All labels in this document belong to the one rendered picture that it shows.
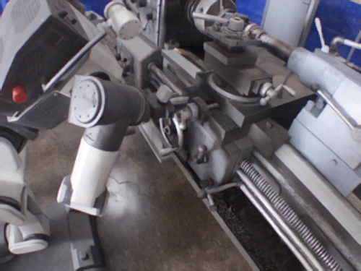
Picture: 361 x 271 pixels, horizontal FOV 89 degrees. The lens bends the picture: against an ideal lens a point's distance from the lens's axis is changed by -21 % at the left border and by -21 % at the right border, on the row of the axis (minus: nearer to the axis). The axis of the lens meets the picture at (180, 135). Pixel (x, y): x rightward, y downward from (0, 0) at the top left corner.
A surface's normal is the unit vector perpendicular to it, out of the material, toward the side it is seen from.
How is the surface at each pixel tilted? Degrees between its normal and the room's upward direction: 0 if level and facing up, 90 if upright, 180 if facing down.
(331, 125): 66
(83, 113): 57
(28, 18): 43
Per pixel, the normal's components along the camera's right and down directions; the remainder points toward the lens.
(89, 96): -0.41, 0.05
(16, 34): -0.29, -0.15
